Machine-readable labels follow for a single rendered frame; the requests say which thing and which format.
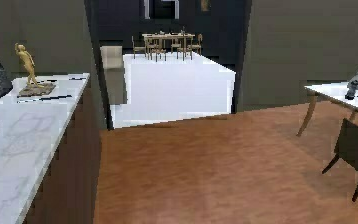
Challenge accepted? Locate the wooden dining chair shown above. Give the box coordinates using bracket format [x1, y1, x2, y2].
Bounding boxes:
[170, 37, 182, 55]
[176, 38, 193, 62]
[190, 33, 204, 56]
[150, 39, 168, 63]
[131, 35, 147, 60]

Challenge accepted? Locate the wooden dining table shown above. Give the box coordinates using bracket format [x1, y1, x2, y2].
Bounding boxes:
[141, 31, 196, 58]

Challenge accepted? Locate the white framed window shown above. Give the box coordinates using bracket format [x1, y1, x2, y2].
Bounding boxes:
[143, 0, 180, 20]

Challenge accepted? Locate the brown cabinet with marble top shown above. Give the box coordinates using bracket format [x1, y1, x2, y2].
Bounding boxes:
[0, 72, 103, 224]

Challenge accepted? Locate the golden figure statue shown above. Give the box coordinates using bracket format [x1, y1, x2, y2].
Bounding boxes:
[14, 42, 57, 98]

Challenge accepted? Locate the white table with wooden legs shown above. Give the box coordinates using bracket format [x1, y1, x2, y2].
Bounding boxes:
[295, 81, 358, 138]

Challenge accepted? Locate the grey spray bottle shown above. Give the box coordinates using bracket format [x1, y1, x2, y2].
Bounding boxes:
[344, 70, 358, 101]

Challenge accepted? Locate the dark chair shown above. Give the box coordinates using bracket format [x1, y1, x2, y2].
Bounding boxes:
[321, 117, 358, 203]

